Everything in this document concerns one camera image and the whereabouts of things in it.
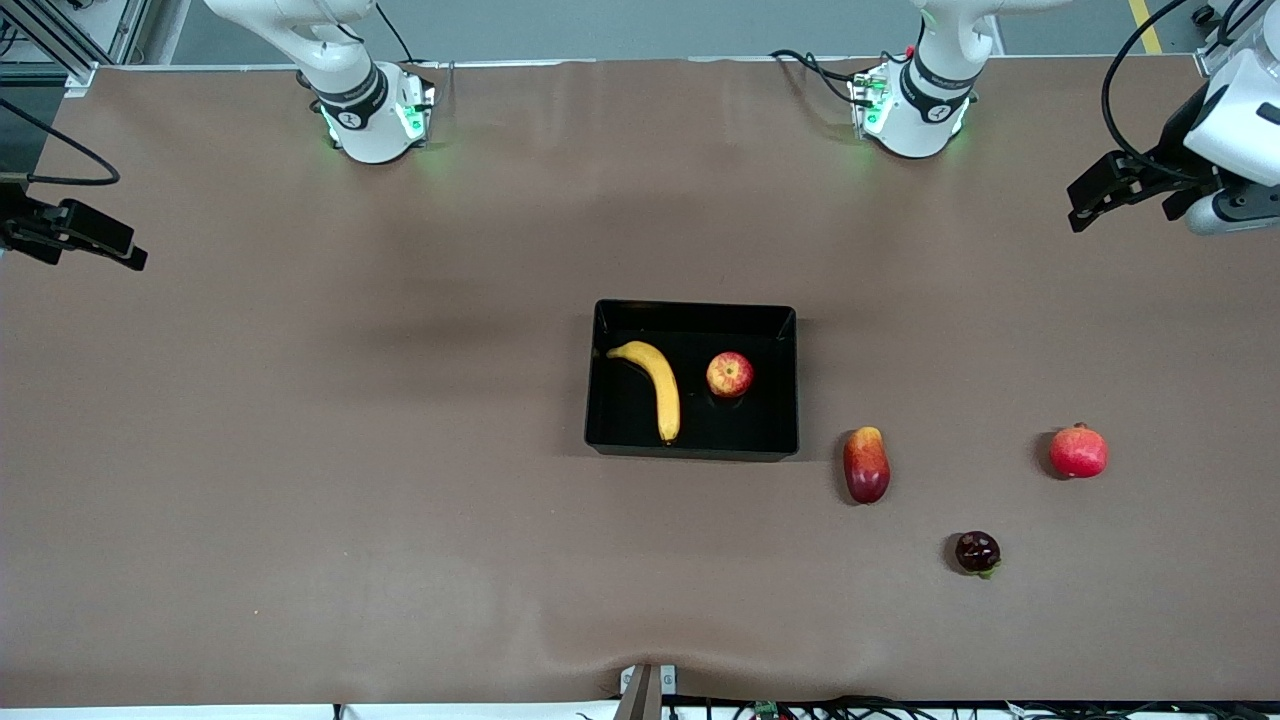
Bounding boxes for black plastic box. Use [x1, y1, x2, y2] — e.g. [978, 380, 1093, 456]
[584, 298, 801, 462]

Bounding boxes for aluminium frame with dark panel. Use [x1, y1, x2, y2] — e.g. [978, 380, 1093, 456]
[0, 0, 153, 97]

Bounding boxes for red yellow mango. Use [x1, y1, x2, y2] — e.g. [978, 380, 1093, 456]
[843, 426, 891, 505]

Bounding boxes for brown table cover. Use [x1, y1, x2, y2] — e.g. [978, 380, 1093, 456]
[0, 55, 1280, 709]

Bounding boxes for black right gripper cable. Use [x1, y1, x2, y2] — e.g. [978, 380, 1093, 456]
[0, 96, 122, 189]

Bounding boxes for dark purple mangosteen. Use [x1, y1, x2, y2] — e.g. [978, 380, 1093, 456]
[954, 531, 1002, 579]

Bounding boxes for black left arm base cables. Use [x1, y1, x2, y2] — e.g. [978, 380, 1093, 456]
[768, 47, 883, 109]

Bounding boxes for yellow banana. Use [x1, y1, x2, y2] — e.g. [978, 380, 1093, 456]
[605, 340, 683, 446]

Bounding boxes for red pomegranate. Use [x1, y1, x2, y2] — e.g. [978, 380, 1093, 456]
[1049, 423, 1110, 480]

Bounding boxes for white aluminium frame rail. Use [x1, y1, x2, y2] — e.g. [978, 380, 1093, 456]
[1195, 0, 1263, 79]

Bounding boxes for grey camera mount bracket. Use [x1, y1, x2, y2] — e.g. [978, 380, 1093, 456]
[614, 663, 678, 720]

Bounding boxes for black right arm base cable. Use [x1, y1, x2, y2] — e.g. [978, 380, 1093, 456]
[374, 0, 427, 68]

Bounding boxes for red yellow apple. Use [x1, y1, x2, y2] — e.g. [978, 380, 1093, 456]
[705, 350, 757, 400]

